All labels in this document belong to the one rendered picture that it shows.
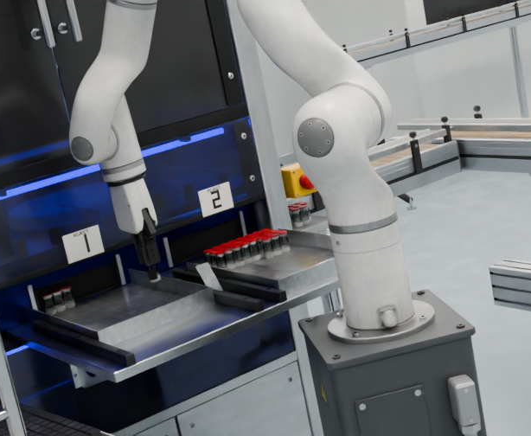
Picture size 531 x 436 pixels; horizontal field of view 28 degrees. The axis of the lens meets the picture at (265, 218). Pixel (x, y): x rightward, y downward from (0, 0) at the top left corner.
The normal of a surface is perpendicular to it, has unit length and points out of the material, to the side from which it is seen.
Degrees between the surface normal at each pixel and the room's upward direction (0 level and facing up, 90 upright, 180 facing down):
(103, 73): 50
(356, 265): 90
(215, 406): 90
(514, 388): 0
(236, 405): 90
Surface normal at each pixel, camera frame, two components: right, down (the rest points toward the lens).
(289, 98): 0.58, 0.07
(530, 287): -0.79, 0.29
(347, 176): -0.03, 0.80
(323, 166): -0.29, 0.79
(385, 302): 0.12, 0.20
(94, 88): -0.21, -0.30
